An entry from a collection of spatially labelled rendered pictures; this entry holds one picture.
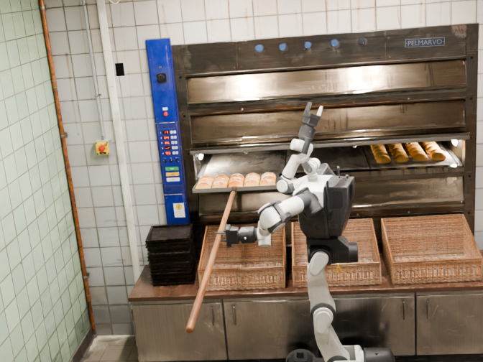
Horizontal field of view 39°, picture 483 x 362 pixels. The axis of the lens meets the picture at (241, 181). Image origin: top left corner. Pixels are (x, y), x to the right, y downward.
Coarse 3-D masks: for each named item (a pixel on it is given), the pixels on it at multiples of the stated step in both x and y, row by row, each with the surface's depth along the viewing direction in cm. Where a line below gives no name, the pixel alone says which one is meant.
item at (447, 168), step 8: (384, 168) 458; (392, 168) 456; (400, 168) 455; (408, 168) 453; (416, 168) 452; (424, 168) 451; (432, 168) 450; (440, 168) 450; (448, 168) 449; (456, 168) 449; (280, 176) 461; (296, 176) 460; (344, 176) 457; (352, 176) 457; (360, 176) 456; (368, 176) 456; (376, 176) 455
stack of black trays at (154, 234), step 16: (176, 224) 464; (192, 224) 462; (160, 240) 438; (176, 240) 438; (192, 240) 459; (160, 256) 442; (176, 256) 442; (192, 256) 450; (160, 272) 446; (176, 272) 445; (192, 272) 449
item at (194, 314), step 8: (232, 192) 422; (232, 200) 411; (224, 216) 382; (224, 224) 372; (216, 240) 349; (216, 248) 340; (208, 264) 320; (208, 272) 312; (200, 288) 297; (200, 296) 289; (200, 304) 284; (192, 312) 276; (192, 320) 269; (192, 328) 265
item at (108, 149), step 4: (96, 140) 460; (100, 140) 459; (104, 140) 458; (108, 140) 457; (96, 144) 457; (100, 144) 457; (108, 144) 457; (96, 148) 458; (108, 148) 457; (112, 148) 464; (96, 152) 459; (100, 152) 459; (104, 152) 458; (108, 152) 458; (112, 152) 464
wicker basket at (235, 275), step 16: (240, 224) 470; (256, 224) 469; (208, 240) 473; (272, 240) 468; (208, 256) 473; (224, 256) 472; (240, 256) 471; (256, 256) 470; (272, 256) 469; (224, 272) 431; (240, 272) 430; (256, 272) 455; (272, 272) 453; (208, 288) 438; (224, 288) 434; (240, 288) 433; (256, 288) 432; (272, 288) 431
